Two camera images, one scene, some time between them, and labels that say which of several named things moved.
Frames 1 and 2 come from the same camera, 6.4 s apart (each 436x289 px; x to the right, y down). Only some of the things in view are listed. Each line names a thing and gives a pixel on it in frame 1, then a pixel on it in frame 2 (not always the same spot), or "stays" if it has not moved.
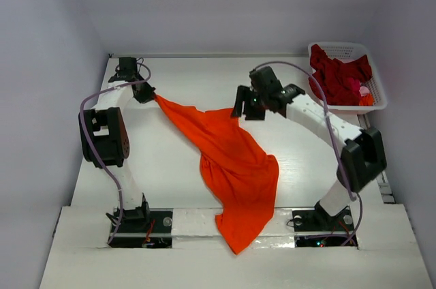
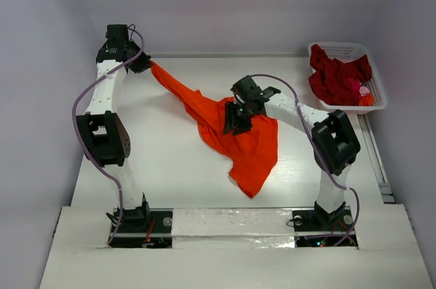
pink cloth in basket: (364, 90) stays
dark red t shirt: (338, 81) stays
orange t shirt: (236, 166) → (251, 154)
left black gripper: (148, 96) → (143, 65)
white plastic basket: (347, 51) stays
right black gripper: (249, 101) → (234, 117)
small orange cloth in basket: (366, 101) stays
